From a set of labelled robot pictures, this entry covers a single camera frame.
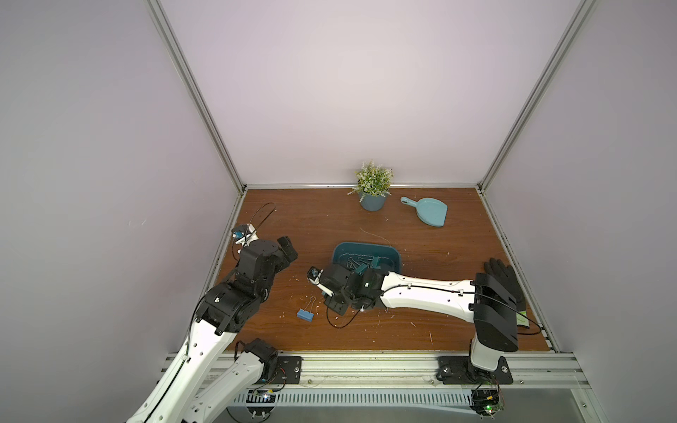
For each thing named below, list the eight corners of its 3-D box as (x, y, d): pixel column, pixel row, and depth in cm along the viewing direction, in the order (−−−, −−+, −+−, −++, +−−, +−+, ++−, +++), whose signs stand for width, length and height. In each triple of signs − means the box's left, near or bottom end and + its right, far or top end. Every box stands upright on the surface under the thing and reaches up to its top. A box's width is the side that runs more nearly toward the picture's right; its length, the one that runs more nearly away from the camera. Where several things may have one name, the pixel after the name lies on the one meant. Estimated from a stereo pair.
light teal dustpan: (405, 227, 109) (406, 222, 107) (401, 201, 119) (402, 196, 116) (451, 226, 109) (453, 222, 107) (442, 201, 118) (444, 196, 116)
